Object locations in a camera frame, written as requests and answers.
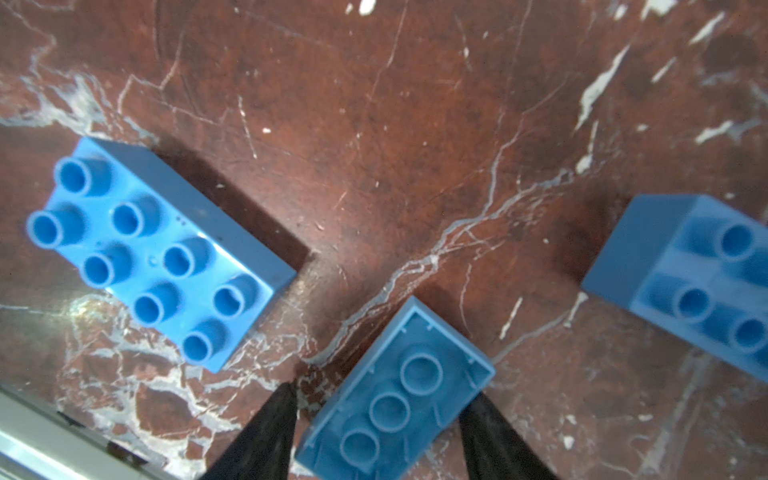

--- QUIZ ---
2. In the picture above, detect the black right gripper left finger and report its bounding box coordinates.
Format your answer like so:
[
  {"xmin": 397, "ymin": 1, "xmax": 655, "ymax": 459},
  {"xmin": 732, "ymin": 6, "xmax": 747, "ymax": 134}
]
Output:
[{"xmin": 201, "ymin": 382, "xmax": 298, "ymax": 480}]

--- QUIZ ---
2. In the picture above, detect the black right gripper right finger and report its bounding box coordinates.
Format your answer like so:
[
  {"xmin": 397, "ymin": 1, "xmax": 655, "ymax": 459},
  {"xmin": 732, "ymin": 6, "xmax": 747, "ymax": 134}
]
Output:
[{"xmin": 459, "ymin": 393, "xmax": 558, "ymax": 480}]

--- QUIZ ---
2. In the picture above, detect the blue lego brick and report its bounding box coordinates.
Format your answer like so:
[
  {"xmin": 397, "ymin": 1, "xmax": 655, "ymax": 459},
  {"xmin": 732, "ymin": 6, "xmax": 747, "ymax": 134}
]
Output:
[
  {"xmin": 295, "ymin": 297, "xmax": 496, "ymax": 479},
  {"xmin": 26, "ymin": 137, "xmax": 296, "ymax": 372},
  {"xmin": 581, "ymin": 194, "xmax": 767, "ymax": 380}
]

